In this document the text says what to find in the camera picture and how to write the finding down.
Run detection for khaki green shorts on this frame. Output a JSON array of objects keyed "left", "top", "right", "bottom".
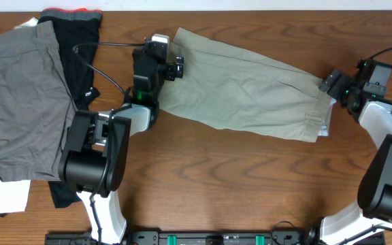
[{"left": 159, "top": 28, "right": 335, "bottom": 143}]

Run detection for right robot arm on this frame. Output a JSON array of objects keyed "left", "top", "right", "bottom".
[{"left": 304, "top": 69, "right": 392, "bottom": 244}]

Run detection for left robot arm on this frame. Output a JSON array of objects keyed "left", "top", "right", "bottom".
[{"left": 59, "top": 37, "right": 184, "bottom": 244}]

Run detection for black shorts red waistband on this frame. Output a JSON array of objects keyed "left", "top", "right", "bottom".
[{"left": 37, "top": 7, "right": 103, "bottom": 209}]

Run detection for grey shorts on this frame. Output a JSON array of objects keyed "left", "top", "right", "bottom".
[{"left": 0, "top": 21, "right": 77, "bottom": 182}]

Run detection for white folded garment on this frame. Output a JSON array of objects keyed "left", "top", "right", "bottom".
[{"left": 0, "top": 180, "right": 31, "bottom": 214}]

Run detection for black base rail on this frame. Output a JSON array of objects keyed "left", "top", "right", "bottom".
[{"left": 44, "top": 231, "right": 387, "bottom": 245}]

